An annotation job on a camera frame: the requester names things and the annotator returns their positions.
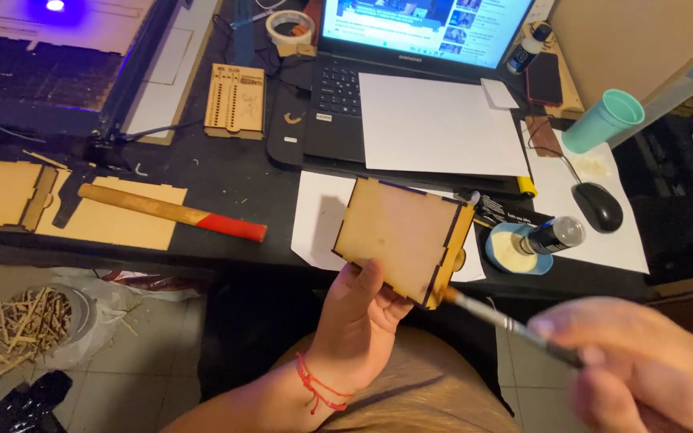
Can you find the teal plastic cup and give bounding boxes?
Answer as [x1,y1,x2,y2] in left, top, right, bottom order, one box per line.
[561,89,646,155]

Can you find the small white bottle black cap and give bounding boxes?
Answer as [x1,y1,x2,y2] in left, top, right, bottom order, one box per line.
[506,22,553,76]

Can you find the wooden laser-cut box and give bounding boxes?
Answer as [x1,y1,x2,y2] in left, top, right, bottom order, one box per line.
[331,176,477,311]

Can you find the blue lid with white glue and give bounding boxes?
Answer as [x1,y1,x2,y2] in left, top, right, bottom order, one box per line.
[485,223,555,276]

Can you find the white paper under box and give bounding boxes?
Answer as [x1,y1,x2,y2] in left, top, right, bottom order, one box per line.
[290,171,487,283]

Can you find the partly assembled wooden box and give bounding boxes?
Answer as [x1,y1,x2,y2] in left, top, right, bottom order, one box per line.
[0,156,60,233]

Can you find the person's left hand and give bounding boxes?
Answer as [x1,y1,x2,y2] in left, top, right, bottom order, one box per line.
[304,259,415,395]

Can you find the black printed packet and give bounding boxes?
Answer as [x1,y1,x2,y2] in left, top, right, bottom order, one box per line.
[473,192,555,229]

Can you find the laser engraver machine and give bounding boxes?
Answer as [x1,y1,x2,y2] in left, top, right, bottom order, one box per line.
[0,0,179,169]

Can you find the roll of masking tape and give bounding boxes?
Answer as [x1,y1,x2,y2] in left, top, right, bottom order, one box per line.
[265,10,316,47]

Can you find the black smartphone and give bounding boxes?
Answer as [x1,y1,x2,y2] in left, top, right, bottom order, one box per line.
[525,53,564,108]

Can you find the red string bracelet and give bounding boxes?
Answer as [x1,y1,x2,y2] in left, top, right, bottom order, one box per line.
[296,352,355,416]

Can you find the flat plywood sheet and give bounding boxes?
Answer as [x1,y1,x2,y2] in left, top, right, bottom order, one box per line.
[35,176,188,251]

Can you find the hammer with red-tipped wooden handle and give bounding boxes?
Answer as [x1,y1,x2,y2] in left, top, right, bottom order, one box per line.
[77,183,268,244]

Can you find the person's right hand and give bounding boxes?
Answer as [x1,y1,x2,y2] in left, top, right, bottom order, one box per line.
[527,297,693,433]

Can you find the small engraved wooden box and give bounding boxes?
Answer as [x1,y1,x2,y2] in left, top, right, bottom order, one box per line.
[204,63,266,141]

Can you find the clear bag of wood scraps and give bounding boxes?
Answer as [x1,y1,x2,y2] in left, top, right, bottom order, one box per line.
[0,283,143,404]

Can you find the person's beige shorts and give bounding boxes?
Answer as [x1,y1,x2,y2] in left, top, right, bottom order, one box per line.
[274,325,522,433]

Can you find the black computer mouse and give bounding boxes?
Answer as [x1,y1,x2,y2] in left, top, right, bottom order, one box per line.
[571,182,624,233]

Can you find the metal-ferrule paintbrush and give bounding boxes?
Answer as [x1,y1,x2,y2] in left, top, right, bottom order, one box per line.
[443,287,586,369]

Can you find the black laptop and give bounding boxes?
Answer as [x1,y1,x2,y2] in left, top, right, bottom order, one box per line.
[266,0,537,196]

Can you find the white board sheet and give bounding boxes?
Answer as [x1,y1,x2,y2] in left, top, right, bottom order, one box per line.
[123,0,221,146]

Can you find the black plastic bag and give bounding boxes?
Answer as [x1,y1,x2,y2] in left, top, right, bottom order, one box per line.
[0,370,73,433]

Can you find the white paper under mouse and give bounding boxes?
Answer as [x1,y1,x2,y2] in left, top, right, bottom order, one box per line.
[520,119,650,275]

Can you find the large white paper sheet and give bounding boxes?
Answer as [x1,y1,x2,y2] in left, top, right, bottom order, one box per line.
[359,72,531,178]

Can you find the small white paper card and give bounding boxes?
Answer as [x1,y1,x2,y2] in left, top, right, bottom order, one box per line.
[480,78,521,110]

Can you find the glue bottle with clear cap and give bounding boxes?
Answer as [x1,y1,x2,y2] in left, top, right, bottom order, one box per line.
[521,216,587,256]

